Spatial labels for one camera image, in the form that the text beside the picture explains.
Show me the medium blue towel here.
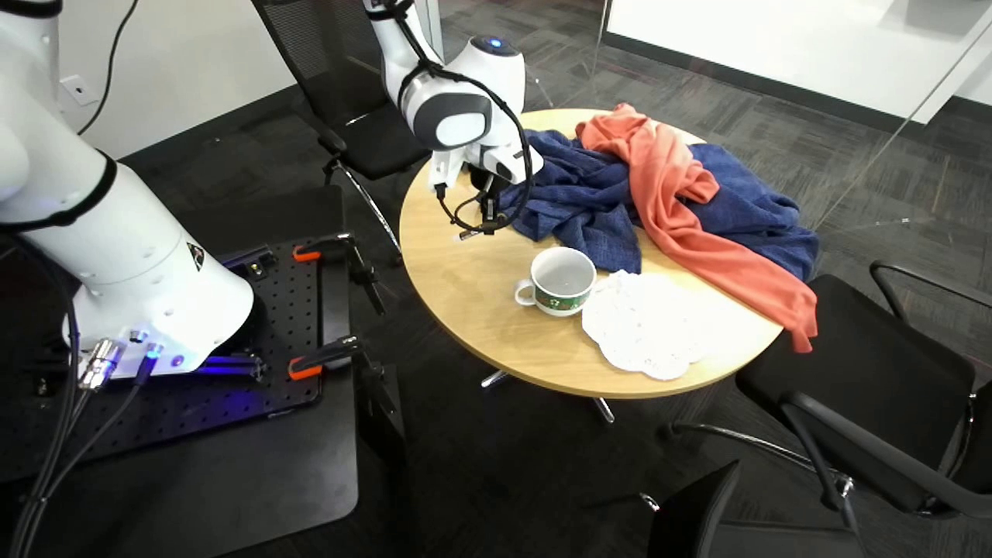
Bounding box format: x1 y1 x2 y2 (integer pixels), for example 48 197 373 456
684 139 823 286

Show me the white lace doily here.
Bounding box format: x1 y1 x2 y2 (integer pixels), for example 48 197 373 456
581 269 726 385

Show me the white mug with green band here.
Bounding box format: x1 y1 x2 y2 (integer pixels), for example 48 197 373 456
511 245 597 319

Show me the navy blue towel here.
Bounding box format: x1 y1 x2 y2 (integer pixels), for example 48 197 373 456
493 128 645 276

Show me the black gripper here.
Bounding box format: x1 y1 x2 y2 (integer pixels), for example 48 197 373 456
455 145 522 228

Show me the orange towel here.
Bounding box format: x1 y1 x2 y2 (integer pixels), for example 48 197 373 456
574 98 823 357

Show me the dark base cable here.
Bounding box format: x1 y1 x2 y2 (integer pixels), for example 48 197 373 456
19 353 162 558
4 353 105 558

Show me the black robot cart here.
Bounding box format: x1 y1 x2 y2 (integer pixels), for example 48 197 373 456
0 182 367 558

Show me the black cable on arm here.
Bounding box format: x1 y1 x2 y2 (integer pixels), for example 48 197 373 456
364 0 539 241

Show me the chrome table base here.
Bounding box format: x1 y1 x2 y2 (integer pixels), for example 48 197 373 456
475 366 621 428

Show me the black wall cable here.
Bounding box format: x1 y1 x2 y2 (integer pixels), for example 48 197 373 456
73 0 142 142

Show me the black mesh office chair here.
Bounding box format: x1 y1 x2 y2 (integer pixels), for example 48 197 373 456
661 259 992 522
251 0 436 259

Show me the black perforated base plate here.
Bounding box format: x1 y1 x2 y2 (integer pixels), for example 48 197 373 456
0 238 361 489

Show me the black and orange clamp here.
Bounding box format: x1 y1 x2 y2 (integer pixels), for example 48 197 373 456
289 234 364 266
284 332 364 385

